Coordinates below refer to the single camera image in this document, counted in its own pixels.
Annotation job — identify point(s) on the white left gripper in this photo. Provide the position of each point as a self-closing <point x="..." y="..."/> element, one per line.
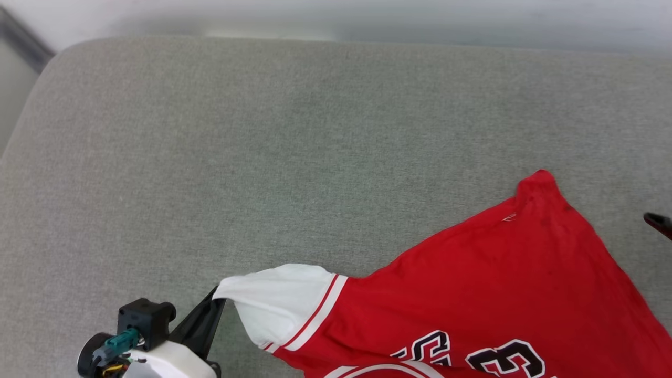
<point x="173" y="362"/>

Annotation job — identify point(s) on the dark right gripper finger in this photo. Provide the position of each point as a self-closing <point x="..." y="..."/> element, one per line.
<point x="660" y="223"/>

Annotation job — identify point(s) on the red white basketball jersey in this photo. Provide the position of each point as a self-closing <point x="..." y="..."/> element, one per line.
<point x="499" y="294"/>

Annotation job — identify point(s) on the black cylinder with green light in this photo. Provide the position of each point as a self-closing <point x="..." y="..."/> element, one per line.
<point x="89" y="357"/>

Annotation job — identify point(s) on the grey fabric sofa cushion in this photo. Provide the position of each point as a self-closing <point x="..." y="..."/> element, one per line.
<point x="262" y="157"/>

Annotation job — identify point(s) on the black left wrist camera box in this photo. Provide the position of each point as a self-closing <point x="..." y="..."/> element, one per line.
<point x="147" y="321"/>

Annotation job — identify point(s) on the dark grey wall rail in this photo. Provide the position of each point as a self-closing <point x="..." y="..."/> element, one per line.
<point x="23" y="39"/>

